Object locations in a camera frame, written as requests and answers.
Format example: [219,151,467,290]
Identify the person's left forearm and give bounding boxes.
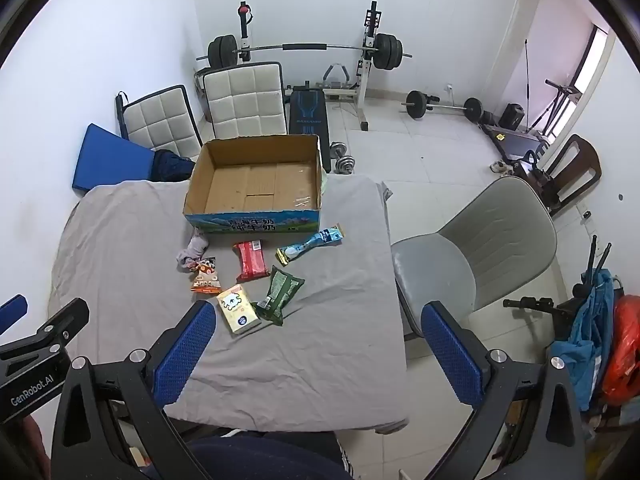
[0,417,53,480]

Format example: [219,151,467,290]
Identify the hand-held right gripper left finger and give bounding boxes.
[50,301,218,480]

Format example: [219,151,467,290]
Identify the orange bag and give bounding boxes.
[601,295,640,407]

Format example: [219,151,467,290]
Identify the white barbell rack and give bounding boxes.
[235,1,387,132]

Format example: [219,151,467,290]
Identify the long barbell with black plates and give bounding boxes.
[196,32,413,71]

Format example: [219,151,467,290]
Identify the grey table cloth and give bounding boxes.
[47,175,408,433]

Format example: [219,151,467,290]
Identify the person's dark pants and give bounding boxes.
[142,432,356,480]

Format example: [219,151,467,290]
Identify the grey sock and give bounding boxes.
[176,230,211,271]

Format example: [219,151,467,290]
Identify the yellow tissue packet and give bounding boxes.
[216,284,262,335]

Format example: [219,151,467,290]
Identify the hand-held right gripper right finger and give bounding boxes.
[421,301,587,480]

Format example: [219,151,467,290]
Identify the green packet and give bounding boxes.
[255,266,305,326]

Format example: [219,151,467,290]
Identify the black speaker box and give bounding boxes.
[500,104,525,129]

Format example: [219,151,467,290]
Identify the open cardboard box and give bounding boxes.
[182,134,323,235]

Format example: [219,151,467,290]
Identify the blue bag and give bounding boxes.
[550,269,617,412]

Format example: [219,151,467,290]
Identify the white cushioned chair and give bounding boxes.
[116,85,203,161]
[201,61,288,141]

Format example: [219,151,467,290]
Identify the light blue packet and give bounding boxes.
[276,223,346,266]

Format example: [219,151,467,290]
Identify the blue foam mat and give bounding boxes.
[72,123,156,193]

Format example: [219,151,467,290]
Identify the orange snack packet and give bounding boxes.
[190,257,223,295]

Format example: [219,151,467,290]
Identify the black scooter handlebar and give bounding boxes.
[502,296,557,312]

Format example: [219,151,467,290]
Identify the brown wooden chair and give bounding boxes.
[517,134,603,217]

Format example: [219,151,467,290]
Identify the red packet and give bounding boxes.
[233,240,271,282]

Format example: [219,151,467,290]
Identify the grey office chair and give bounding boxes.
[391,176,558,342]

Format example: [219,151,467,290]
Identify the dark blue cloth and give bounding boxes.
[151,149,197,184]

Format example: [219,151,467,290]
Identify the short barbell with black plates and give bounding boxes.
[400,90,485,124]

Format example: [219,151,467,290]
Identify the grey pull handle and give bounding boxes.
[322,63,352,89]

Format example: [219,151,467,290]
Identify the black treadmill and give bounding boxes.
[481,79,577,163]

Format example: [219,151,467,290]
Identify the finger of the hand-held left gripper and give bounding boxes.
[0,298,91,362]
[0,294,29,335]

